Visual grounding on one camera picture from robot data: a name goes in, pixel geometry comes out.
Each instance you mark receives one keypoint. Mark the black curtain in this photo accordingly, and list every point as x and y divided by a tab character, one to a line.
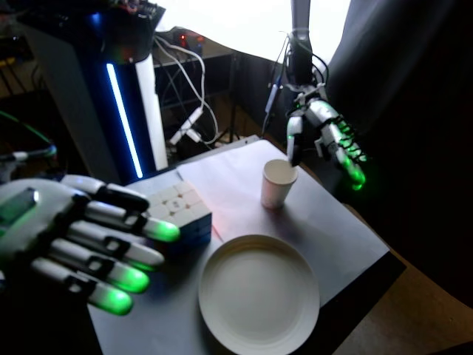
414	111

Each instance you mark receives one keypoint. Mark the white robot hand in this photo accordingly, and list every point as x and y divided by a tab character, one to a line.
33	222
321	111

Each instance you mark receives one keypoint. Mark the black tower with blue light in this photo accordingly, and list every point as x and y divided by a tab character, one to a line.
92	111

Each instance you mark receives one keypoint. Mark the white paper cup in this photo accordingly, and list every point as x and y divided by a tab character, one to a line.
273	192

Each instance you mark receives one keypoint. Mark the black shelf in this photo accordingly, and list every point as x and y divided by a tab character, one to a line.
221	85

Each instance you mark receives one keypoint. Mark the cream shallow plate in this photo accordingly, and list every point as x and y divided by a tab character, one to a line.
258	292

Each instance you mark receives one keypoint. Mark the green and white puzzle cube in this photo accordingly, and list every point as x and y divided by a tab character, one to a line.
177	207

